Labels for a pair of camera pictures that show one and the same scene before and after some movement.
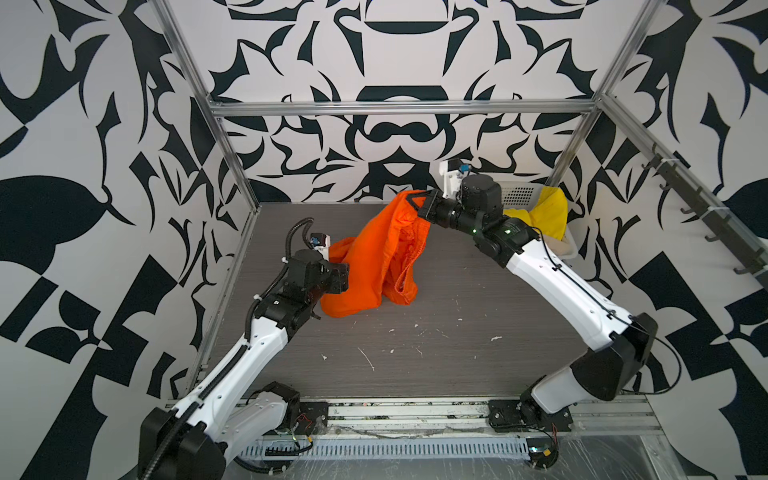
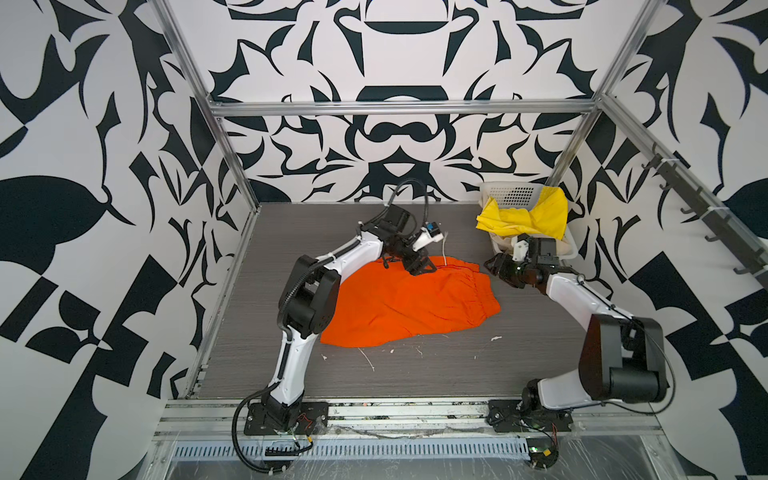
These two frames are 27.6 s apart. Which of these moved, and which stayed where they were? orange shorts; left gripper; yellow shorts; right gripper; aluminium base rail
Moved: orange shorts; left gripper; right gripper
Stayed: yellow shorts; aluminium base rail
